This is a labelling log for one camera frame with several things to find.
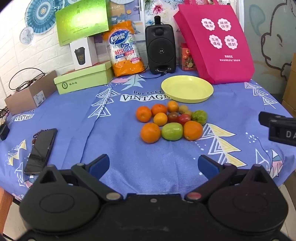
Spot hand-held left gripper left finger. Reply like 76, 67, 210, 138
34, 153, 123, 205

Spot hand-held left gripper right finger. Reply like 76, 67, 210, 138
184, 154, 276, 205

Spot large orange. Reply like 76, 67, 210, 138
140, 123, 161, 143
183, 121, 204, 141

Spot green apple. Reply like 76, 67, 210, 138
161, 123, 184, 141

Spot green apple plate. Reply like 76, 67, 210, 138
191, 110, 208, 125

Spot dark red apple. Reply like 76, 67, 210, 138
167, 112, 179, 124

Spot small yellow-orange orange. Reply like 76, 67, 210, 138
153, 112, 168, 126

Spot reddish medium orange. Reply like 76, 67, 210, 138
151, 104, 167, 117

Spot yellow plate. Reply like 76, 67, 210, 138
161, 75, 214, 104

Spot blue printed tablecloth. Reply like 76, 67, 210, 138
0, 79, 296, 202

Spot brown cardboard carton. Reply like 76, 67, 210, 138
282, 52, 296, 112

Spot black smartphone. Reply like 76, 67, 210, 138
24, 128, 58, 174

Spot green shoe box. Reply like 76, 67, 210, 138
54, 60, 114, 95

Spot brown cardboard box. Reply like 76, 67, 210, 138
5, 70, 58, 115

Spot small black object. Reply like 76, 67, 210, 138
0, 123, 10, 141

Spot orange wooden chair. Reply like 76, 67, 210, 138
0, 187, 14, 232

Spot red juice carton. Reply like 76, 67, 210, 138
180, 43, 197, 71

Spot white cup box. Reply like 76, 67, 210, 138
69, 36, 103, 70

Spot orange paper cup pack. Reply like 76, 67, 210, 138
103, 20, 145, 77

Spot black speaker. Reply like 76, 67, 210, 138
145, 23, 176, 75

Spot pink tote bag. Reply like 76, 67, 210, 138
173, 0, 255, 85

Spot large green gift box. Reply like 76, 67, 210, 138
55, 0, 113, 47

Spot small round paper fan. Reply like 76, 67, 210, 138
19, 26, 35, 45

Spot large blue paper fan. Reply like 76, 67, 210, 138
24, 0, 70, 35

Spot floral wrapping paper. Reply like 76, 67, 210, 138
143, 0, 185, 26

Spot brown bead bracelet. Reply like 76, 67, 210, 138
31, 131, 43, 149

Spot black speaker cable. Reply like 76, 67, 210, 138
138, 71, 167, 80

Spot tangled cables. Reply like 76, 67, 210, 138
0, 105, 11, 123

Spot black cable loop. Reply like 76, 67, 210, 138
9, 68, 46, 92

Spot wall calendar poster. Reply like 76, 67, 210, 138
109, 0, 145, 22

